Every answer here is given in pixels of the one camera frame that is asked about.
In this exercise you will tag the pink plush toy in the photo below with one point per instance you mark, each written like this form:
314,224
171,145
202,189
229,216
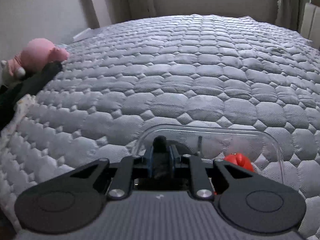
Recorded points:
32,59

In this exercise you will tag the white paper on bed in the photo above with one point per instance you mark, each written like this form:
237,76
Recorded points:
87,33

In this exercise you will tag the grey curtain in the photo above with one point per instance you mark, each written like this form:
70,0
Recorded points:
290,14

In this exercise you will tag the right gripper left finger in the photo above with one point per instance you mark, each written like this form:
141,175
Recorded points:
124,174

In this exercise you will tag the clear glass food container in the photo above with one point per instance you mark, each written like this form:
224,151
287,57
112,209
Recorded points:
216,143

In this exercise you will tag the black plush toy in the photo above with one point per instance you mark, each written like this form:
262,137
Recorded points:
165,153

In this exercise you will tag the red figurine toy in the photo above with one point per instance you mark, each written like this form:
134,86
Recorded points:
240,160

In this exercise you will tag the black clothing pile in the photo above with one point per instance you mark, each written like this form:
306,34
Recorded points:
31,84

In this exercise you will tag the beige padded headboard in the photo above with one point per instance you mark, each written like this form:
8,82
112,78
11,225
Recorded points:
310,27

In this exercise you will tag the floral white cloth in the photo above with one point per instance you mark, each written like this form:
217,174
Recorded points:
21,108

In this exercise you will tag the grey quilted bedspread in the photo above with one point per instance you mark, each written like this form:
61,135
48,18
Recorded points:
208,71

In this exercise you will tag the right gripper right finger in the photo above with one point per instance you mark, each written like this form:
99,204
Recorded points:
190,172

